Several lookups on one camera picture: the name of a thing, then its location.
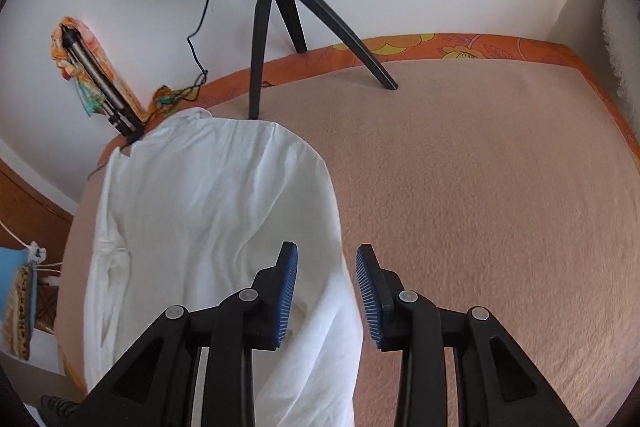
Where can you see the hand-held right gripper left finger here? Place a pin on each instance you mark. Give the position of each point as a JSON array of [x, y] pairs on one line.
[[287, 292]]

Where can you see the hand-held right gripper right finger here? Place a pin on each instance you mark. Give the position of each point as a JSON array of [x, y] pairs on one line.
[[367, 297]]

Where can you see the white shirt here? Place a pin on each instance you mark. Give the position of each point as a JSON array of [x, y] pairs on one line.
[[210, 207]]

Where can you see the peach blanket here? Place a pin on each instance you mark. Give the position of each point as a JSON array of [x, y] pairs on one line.
[[475, 207]]

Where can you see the small colourful cloth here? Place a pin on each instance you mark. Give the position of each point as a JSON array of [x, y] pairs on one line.
[[162, 99]]

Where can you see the brown patterned cloth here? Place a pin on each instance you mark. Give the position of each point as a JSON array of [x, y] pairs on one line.
[[20, 317]]

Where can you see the wooden furniture panel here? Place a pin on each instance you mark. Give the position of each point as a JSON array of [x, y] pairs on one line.
[[30, 202]]

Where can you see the light blue box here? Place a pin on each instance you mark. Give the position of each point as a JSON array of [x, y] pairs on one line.
[[12, 277]]

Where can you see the black mini tripod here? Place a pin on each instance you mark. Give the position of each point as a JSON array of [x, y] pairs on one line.
[[262, 17]]

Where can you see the orange fabric cover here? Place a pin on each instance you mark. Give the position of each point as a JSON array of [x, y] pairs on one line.
[[112, 77]]

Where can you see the orange floral bed sheet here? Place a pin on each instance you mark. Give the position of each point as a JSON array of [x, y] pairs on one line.
[[500, 44]]

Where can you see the folded silver light stand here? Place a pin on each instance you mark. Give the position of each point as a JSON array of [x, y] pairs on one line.
[[95, 72]]

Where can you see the colourful floral scarf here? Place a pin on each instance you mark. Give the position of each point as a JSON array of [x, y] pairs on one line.
[[62, 62]]

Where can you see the white fluffy cloth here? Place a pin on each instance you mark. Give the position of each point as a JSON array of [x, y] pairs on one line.
[[625, 47]]

